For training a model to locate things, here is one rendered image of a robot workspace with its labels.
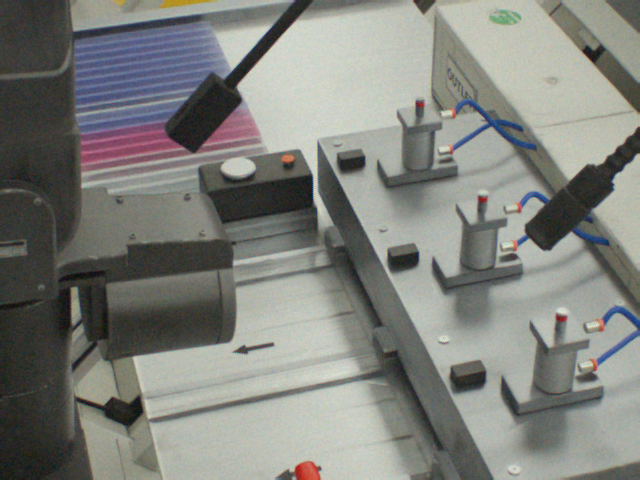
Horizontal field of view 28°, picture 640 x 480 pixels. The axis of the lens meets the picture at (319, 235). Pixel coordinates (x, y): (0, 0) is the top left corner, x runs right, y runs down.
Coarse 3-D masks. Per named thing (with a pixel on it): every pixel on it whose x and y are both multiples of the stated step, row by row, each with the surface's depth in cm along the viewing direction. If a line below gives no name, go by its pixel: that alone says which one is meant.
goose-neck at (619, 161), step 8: (632, 136) 59; (624, 144) 59; (632, 144) 58; (616, 152) 59; (624, 152) 59; (632, 152) 59; (608, 160) 59; (616, 160) 59; (624, 160) 59; (632, 160) 59; (600, 168) 59; (608, 168) 59; (616, 168) 59; (624, 168) 59; (608, 176) 59
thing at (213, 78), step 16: (208, 80) 73; (192, 96) 73; (208, 96) 73; (224, 96) 73; (240, 96) 73; (176, 112) 74; (192, 112) 73; (208, 112) 73; (224, 112) 74; (176, 128) 73; (192, 128) 74; (208, 128) 74; (192, 144) 74
